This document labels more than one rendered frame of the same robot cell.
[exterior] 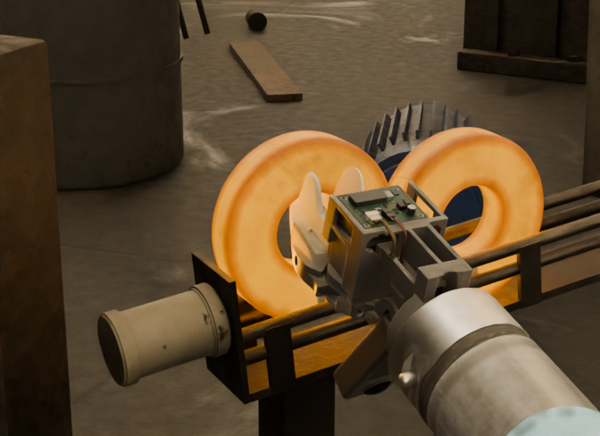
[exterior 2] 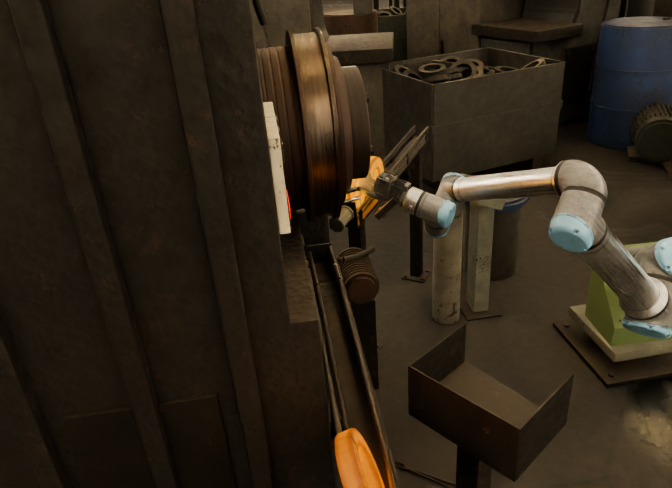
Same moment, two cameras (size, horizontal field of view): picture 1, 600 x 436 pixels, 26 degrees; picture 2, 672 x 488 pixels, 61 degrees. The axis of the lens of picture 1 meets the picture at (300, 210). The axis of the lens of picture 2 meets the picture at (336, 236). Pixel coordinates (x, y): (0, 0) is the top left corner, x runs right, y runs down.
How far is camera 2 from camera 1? 1.32 m
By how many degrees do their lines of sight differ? 32
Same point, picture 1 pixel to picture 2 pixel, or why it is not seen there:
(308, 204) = (363, 181)
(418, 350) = (412, 200)
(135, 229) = not seen: hidden behind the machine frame
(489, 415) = (433, 206)
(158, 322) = (344, 215)
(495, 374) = (430, 199)
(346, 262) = (384, 189)
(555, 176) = not seen: hidden behind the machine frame
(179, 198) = not seen: hidden behind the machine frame
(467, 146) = (374, 160)
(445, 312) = (413, 192)
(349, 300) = (385, 197)
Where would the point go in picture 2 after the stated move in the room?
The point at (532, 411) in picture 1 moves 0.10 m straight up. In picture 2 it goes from (440, 203) to (441, 175)
